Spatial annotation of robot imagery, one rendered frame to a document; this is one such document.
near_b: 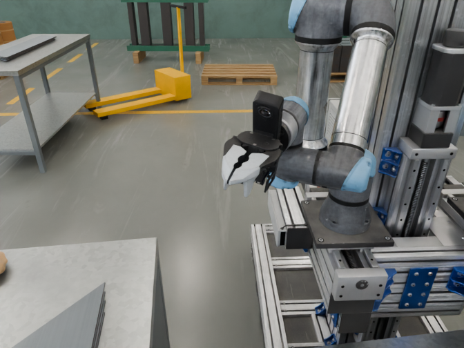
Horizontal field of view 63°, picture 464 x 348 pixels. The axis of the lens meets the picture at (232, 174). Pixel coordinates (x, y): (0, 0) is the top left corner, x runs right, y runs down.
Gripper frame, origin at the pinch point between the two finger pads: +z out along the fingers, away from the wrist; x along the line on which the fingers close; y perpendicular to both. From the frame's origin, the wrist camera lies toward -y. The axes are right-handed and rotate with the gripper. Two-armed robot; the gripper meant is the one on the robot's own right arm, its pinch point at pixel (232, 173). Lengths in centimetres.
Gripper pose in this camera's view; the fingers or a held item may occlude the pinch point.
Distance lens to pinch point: 55.0
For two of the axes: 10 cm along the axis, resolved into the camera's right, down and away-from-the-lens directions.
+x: -9.1, -3.1, 2.8
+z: -4.0, 4.5, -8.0
